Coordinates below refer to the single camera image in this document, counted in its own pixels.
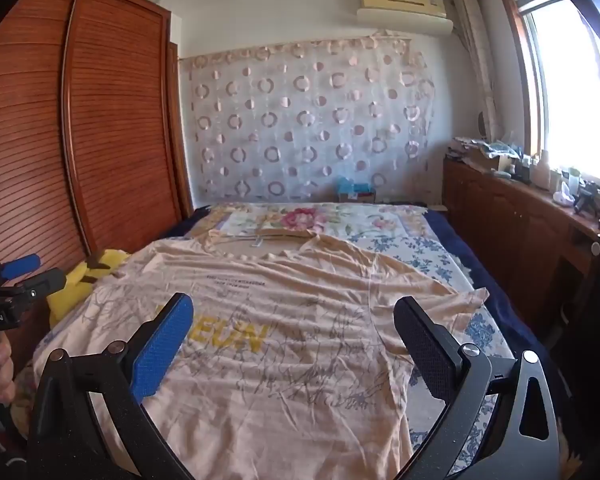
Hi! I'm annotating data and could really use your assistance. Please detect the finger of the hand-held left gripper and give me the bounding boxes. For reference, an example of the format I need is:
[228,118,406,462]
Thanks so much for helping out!
[10,267,67,302]
[0,254,42,285]

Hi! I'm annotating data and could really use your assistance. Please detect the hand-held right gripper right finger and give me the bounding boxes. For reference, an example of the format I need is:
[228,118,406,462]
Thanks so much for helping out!
[392,296,563,480]

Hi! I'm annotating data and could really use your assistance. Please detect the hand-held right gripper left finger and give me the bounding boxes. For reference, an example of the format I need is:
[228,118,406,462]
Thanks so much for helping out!
[27,292,196,480]

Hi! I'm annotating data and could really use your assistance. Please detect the beige printed t-shirt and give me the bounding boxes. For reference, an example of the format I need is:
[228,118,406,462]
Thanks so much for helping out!
[32,230,491,480]

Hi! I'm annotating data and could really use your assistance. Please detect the person's left hand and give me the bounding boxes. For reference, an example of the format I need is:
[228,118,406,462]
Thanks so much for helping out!
[0,342,17,407]

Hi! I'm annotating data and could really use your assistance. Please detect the yellow plush toy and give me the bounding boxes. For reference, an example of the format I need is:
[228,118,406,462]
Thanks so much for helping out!
[47,249,131,328]

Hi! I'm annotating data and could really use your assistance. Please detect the blue floral bed sheet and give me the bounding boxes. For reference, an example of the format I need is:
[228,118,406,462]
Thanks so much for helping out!
[345,230,511,476]

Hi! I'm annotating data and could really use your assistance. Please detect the navy bed sheet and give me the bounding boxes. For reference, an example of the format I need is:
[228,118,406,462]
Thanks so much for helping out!
[422,207,581,411]

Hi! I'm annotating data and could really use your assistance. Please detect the long wooden cabinet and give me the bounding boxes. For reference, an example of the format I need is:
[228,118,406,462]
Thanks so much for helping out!
[442,157,600,361]

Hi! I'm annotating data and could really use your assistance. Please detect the wooden slatted wardrobe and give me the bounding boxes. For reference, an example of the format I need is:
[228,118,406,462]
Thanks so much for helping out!
[0,0,196,361]

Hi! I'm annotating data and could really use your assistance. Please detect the pink floral blanket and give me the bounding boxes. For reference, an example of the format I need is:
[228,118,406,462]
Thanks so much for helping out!
[185,202,428,256]

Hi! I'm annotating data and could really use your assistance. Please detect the cluttered cardboard box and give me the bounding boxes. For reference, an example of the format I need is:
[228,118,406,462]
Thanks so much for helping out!
[447,135,521,173]

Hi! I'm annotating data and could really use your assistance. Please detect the pale plastic bottle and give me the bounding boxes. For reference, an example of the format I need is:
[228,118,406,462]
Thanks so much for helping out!
[532,150,552,191]

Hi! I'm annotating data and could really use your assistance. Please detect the black gadgets on sill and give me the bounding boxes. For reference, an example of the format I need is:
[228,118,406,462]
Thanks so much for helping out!
[575,182,600,231]

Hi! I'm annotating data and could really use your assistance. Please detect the sheer circle-pattern curtain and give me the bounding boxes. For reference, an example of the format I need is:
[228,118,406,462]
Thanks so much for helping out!
[179,32,436,201]

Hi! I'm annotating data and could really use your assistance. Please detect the beige window curtain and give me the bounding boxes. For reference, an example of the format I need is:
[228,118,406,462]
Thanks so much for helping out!
[452,0,501,141]

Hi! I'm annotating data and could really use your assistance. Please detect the wooden framed window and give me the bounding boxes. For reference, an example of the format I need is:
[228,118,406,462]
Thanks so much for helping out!
[497,0,600,196]

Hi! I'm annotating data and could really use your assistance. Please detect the wall air conditioner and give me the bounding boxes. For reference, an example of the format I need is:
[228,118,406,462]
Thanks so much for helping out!
[356,0,455,37]

